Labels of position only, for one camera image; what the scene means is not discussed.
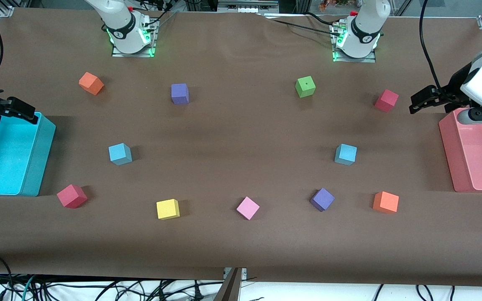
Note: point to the pink plastic bin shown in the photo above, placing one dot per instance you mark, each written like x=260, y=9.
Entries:
x=475, y=159

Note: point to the orange foam block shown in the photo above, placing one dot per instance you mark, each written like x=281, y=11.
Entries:
x=385, y=202
x=91, y=83

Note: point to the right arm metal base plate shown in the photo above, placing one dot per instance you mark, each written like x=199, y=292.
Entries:
x=132, y=54

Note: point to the grey equipment rack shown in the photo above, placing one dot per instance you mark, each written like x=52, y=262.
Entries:
x=247, y=6

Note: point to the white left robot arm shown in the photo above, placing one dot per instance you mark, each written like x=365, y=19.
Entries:
x=362, y=37

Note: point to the brown table cloth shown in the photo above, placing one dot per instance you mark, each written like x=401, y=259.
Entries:
x=241, y=242

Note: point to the cyan plastic bin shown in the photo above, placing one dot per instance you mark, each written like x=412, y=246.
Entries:
x=2, y=163

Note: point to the green foam block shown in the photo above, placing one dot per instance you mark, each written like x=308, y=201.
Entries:
x=305, y=87

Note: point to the red foam block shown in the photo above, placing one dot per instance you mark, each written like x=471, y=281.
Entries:
x=386, y=101
x=71, y=196

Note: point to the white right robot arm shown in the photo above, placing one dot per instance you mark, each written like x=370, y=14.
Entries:
x=119, y=29

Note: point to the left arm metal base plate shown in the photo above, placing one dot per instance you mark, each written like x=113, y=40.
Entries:
x=354, y=59

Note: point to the yellow foam block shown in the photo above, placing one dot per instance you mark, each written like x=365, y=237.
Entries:
x=167, y=209

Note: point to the purple foam block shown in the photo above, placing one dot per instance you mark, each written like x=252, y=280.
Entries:
x=322, y=199
x=180, y=94

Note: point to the light blue foam block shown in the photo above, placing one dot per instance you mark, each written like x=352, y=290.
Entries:
x=119, y=154
x=345, y=154

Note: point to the pink foam block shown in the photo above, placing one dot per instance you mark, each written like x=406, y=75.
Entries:
x=247, y=207

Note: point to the aluminium profile post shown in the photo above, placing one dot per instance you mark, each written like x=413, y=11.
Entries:
x=230, y=288

